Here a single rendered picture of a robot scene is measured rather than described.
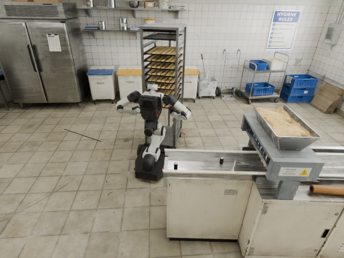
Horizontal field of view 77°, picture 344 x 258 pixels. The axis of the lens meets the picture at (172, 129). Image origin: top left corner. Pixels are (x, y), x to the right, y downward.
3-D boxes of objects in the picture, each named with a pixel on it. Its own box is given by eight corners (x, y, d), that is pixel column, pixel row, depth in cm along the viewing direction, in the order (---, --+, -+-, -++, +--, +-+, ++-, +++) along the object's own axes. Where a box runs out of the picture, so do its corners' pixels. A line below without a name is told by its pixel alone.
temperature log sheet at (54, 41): (62, 51, 421) (58, 34, 406) (61, 51, 419) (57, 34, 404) (50, 51, 420) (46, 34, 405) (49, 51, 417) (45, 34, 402)
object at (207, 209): (230, 216, 244) (244, 150, 200) (237, 245, 214) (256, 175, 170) (167, 214, 245) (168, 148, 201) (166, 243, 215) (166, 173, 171)
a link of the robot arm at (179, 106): (194, 110, 260) (179, 98, 259) (188, 118, 255) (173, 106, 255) (191, 113, 270) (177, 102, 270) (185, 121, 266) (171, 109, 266)
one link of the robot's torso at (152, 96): (162, 125, 260) (162, 97, 242) (134, 122, 266) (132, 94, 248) (167, 114, 285) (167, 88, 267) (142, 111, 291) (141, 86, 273)
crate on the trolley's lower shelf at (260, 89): (264, 89, 567) (265, 82, 558) (273, 94, 535) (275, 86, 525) (244, 90, 556) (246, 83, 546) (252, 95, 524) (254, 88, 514)
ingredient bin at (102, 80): (91, 105, 503) (85, 72, 466) (96, 95, 558) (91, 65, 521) (115, 104, 510) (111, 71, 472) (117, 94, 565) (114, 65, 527)
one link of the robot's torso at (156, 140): (157, 155, 289) (165, 125, 313) (143, 153, 293) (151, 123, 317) (159, 159, 303) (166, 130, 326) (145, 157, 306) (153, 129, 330)
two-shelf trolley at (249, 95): (265, 94, 587) (276, 50, 532) (279, 103, 538) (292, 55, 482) (236, 96, 572) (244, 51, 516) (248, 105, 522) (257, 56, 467)
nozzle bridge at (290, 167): (270, 144, 219) (279, 114, 203) (307, 200, 156) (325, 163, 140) (237, 144, 220) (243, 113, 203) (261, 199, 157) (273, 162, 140)
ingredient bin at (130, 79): (119, 105, 509) (116, 72, 472) (122, 95, 564) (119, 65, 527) (143, 104, 514) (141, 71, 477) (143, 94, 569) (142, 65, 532)
